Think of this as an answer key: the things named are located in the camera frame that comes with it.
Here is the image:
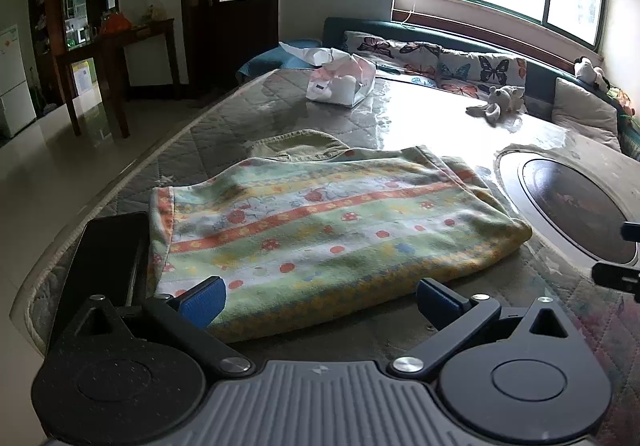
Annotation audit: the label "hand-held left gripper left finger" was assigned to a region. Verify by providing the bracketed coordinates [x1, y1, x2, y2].
[75, 276, 256, 377]

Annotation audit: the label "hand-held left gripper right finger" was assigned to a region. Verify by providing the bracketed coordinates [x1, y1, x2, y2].
[389, 277, 571, 376]

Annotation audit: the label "green patterned button shirt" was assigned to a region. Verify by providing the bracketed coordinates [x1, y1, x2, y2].
[149, 130, 532, 344]

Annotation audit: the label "black round induction cooktop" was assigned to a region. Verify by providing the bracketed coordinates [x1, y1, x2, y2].
[495, 146, 640, 267]

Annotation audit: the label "black flat device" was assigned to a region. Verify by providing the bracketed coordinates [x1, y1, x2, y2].
[50, 211, 151, 352]

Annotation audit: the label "plain grey pillow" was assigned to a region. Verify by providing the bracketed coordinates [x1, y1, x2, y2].
[551, 77, 622, 153]

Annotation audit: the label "orange green toys on ledge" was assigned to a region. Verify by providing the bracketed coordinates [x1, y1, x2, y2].
[607, 86, 637, 118]

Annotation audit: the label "black and white plush dog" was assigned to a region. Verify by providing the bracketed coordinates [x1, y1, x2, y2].
[574, 56, 607, 88]

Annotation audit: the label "grey quilted table cover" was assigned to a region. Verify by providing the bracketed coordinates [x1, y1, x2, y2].
[10, 68, 640, 446]

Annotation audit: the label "white plush rabbit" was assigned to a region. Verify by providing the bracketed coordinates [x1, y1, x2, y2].
[466, 85, 526, 127]

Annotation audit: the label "butterfly print pillow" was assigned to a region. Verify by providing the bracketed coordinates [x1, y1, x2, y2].
[344, 30, 441, 78]
[437, 48, 528, 99]

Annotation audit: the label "soft tissue pack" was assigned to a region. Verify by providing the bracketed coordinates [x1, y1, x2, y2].
[279, 41, 377, 108]

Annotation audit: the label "dark wooden side table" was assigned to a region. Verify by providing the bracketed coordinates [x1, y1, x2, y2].
[55, 17, 182, 139]

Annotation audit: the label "dark wooden door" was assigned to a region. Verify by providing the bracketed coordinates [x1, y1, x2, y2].
[180, 0, 281, 92]

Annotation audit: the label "white refrigerator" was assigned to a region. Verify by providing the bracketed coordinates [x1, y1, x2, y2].
[0, 23, 37, 139]

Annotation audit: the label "orange bag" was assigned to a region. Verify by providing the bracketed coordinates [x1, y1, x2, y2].
[100, 11, 132, 35]

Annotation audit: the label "teal sofa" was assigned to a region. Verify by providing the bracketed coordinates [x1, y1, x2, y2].
[237, 16, 640, 162]

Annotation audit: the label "dark wooden shelf unit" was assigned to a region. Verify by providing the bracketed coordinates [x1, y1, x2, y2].
[27, 0, 121, 107]

